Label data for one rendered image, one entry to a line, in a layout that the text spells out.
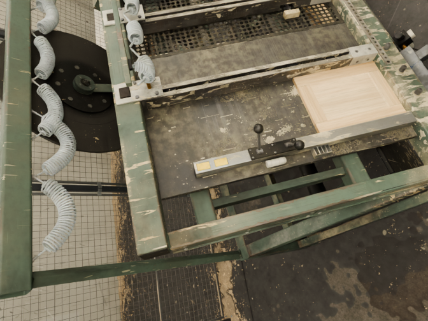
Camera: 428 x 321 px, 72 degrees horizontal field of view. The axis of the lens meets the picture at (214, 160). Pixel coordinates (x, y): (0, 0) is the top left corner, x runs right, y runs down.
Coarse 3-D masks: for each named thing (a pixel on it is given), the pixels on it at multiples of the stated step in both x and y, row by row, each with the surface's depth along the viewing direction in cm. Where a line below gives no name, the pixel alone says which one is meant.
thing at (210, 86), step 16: (352, 48) 137; (368, 48) 137; (144, 64) 111; (272, 64) 132; (288, 64) 133; (304, 64) 132; (320, 64) 133; (336, 64) 136; (352, 64) 139; (192, 80) 128; (208, 80) 128; (224, 80) 128; (240, 80) 128; (256, 80) 131; (272, 80) 134; (288, 80) 137; (144, 96) 119; (160, 96) 124; (176, 96) 126; (192, 96) 129; (208, 96) 132
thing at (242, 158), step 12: (372, 120) 124; (384, 120) 124; (396, 120) 124; (408, 120) 124; (324, 132) 121; (336, 132) 121; (348, 132) 121; (360, 132) 121; (372, 132) 123; (312, 144) 119; (324, 144) 120; (228, 156) 116; (240, 156) 116; (276, 156) 118; (216, 168) 114; (228, 168) 116
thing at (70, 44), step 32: (64, 32) 171; (0, 64) 137; (32, 64) 148; (64, 64) 159; (96, 64) 175; (0, 96) 130; (32, 96) 139; (64, 96) 149; (96, 96) 162; (32, 128) 132; (96, 128) 153
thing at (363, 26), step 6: (348, 0) 154; (348, 6) 152; (354, 12) 150; (360, 18) 148; (360, 24) 146; (366, 30) 145; (372, 36) 143; (372, 42) 141; (378, 48) 139; (384, 54) 138; (384, 60) 136
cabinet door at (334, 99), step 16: (368, 64) 140; (304, 80) 135; (320, 80) 135; (336, 80) 136; (352, 80) 136; (368, 80) 136; (384, 80) 136; (304, 96) 131; (320, 96) 132; (336, 96) 132; (352, 96) 132; (368, 96) 132; (384, 96) 132; (320, 112) 128; (336, 112) 128; (352, 112) 128; (368, 112) 128; (384, 112) 128; (400, 112) 128; (320, 128) 124; (336, 128) 124
